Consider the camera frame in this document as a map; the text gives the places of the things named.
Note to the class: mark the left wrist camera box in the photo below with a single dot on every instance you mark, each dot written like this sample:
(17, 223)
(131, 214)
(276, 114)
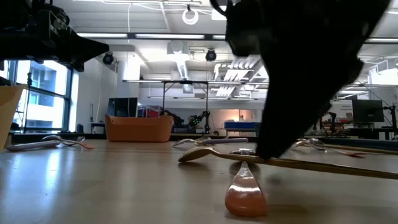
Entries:
(53, 18)

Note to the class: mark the orange plastic bin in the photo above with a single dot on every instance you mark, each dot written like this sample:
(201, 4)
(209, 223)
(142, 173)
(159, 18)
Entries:
(138, 129)

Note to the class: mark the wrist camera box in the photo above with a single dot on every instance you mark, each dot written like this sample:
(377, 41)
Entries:
(242, 34)
(53, 18)

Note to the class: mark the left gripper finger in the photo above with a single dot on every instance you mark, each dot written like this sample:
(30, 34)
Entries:
(88, 48)

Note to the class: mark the black ceiling camera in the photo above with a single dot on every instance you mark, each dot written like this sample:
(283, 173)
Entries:
(211, 56)
(108, 58)

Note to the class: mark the black background monitor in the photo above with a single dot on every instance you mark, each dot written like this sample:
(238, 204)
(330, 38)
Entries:
(368, 110)
(122, 107)

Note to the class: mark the black aluminium table frame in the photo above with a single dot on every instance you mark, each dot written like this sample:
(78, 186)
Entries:
(96, 136)

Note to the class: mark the yellow plastic bin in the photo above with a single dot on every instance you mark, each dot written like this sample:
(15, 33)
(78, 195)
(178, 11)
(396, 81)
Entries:
(7, 112)

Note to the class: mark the red background box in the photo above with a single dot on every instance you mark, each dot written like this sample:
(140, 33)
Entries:
(149, 112)

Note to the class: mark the long ceiling light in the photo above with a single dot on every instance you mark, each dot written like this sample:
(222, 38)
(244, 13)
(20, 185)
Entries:
(169, 36)
(102, 35)

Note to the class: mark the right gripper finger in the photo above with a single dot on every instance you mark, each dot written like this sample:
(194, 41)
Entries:
(295, 102)

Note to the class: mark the black background table frame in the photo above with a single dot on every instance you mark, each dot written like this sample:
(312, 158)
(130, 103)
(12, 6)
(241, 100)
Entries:
(186, 82)

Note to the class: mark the blue background table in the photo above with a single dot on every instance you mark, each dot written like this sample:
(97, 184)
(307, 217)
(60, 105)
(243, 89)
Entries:
(239, 125)

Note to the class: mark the black background robot arm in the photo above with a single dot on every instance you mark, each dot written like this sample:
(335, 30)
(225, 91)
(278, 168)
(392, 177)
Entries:
(205, 124)
(332, 119)
(175, 119)

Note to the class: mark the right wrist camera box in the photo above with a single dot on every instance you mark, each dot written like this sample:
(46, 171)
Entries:
(242, 34)

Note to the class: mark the dark window frame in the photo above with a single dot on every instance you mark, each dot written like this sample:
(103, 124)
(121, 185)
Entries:
(67, 99)

